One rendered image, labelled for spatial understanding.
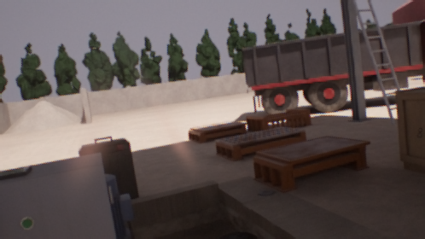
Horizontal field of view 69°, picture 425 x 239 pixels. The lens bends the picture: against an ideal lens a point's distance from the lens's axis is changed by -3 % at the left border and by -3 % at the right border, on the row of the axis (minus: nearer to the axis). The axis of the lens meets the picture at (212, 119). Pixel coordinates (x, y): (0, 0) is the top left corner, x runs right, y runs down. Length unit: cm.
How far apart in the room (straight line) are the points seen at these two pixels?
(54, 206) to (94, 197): 9
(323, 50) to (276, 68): 133
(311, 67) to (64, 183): 836
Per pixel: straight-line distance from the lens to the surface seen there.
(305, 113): 704
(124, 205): 170
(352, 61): 709
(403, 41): 945
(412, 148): 355
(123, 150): 337
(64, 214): 86
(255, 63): 884
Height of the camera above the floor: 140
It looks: 5 degrees down
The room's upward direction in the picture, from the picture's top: 8 degrees counter-clockwise
